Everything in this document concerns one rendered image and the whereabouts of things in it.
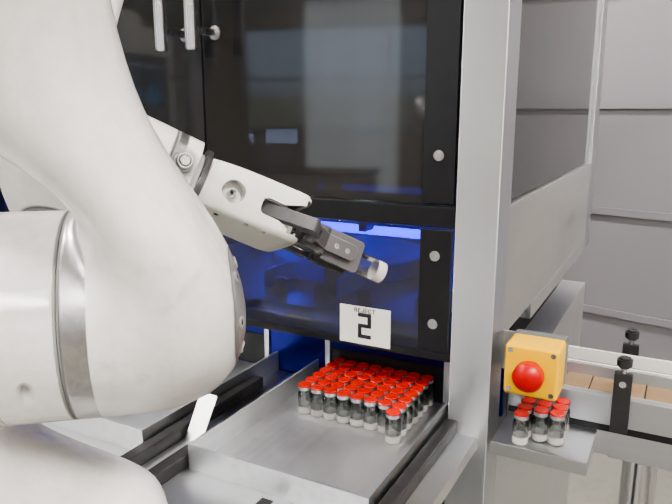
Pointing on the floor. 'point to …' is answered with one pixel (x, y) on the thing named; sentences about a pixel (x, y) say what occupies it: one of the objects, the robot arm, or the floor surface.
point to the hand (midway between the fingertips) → (336, 252)
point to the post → (482, 233)
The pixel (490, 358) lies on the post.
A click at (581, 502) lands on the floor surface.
